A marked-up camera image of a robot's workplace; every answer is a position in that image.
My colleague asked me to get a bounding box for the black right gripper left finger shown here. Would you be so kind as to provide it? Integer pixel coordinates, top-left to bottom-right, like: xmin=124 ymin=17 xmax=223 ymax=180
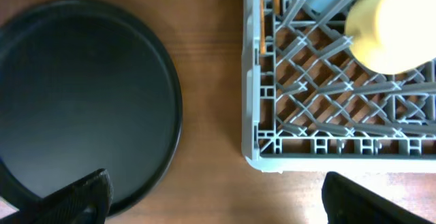
xmin=1 ymin=169 xmax=113 ymax=224

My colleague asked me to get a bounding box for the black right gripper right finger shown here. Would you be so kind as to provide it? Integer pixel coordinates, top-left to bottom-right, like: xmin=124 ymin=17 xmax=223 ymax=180
xmin=322 ymin=172 xmax=431 ymax=224

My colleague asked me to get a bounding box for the yellow bowl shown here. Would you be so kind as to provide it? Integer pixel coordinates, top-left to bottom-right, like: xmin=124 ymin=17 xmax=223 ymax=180
xmin=345 ymin=0 xmax=435 ymax=74

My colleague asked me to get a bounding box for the grey dishwasher rack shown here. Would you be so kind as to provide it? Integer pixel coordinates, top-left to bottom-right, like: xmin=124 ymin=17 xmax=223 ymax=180
xmin=242 ymin=0 xmax=435 ymax=173

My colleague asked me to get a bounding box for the round black serving tray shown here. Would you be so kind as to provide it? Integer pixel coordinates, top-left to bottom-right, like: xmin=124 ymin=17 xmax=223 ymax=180
xmin=1 ymin=0 xmax=183 ymax=217

